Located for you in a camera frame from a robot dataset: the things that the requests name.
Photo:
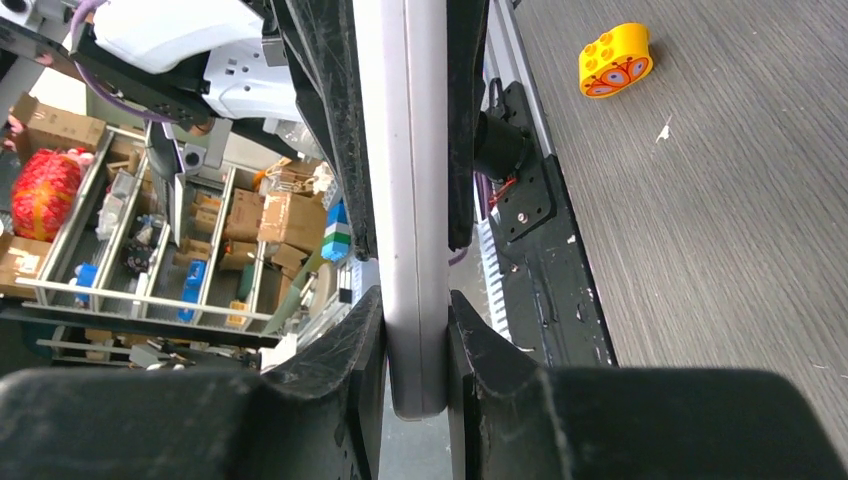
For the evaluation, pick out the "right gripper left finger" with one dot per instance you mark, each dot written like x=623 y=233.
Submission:
x=316 y=416

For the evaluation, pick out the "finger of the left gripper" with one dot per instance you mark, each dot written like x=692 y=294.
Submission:
x=466 y=35
x=320 y=44

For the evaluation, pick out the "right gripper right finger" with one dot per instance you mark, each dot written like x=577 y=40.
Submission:
x=511 y=418

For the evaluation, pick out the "white remote control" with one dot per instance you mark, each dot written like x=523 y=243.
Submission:
x=402 y=55

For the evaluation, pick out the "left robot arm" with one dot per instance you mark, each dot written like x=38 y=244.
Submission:
x=189 y=62

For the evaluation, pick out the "yellow toy block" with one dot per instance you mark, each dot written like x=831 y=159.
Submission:
x=617 y=59

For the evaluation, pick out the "blue white green box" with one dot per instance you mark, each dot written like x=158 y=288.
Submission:
x=337 y=236

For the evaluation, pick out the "cardboard box on shelf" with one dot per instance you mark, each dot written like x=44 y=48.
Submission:
x=294 y=220

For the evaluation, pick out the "metal storage shelf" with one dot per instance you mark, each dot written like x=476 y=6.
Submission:
x=118 y=266

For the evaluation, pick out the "cardboard box far left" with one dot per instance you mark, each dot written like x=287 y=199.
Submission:
x=52 y=128

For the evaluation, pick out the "red mesh bag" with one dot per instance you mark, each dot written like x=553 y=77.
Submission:
x=45 y=191

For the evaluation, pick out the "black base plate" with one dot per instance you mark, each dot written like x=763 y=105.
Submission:
x=551 y=306

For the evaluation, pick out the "white cable duct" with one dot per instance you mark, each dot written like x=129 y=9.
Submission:
x=493 y=280

